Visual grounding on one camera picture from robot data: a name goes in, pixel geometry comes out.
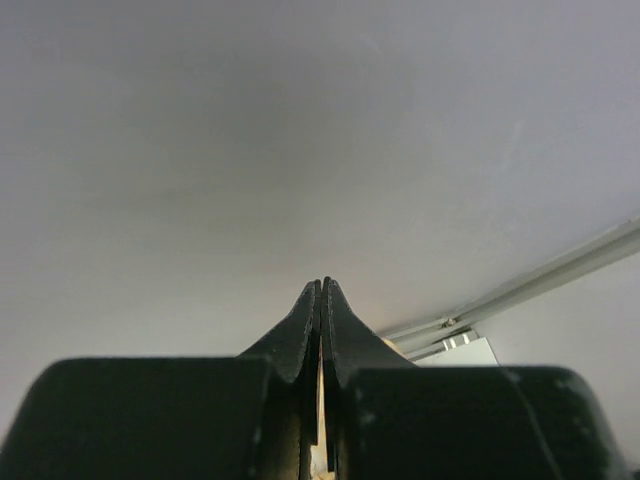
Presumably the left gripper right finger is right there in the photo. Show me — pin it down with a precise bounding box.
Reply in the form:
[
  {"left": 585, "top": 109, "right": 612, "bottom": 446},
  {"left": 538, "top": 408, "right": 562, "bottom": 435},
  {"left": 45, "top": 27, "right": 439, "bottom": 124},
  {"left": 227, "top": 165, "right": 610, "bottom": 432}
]
[{"left": 321, "top": 278, "right": 633, "bottom": 479}]

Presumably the yellow t shirt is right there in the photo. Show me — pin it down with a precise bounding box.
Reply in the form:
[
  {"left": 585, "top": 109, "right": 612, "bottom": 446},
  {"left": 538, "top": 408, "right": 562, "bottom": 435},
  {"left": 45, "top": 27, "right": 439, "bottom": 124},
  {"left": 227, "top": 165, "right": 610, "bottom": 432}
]
[{"left": 309, "top": 321, "right": 418, "bottom": 479}]

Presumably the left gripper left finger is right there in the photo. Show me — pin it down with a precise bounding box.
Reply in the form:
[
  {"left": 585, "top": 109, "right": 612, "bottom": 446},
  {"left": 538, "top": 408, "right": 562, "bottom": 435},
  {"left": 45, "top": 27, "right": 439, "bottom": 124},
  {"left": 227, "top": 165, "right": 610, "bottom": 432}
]
[{"left": 1, "top": 281, "right": 320, "bottom": 479}]

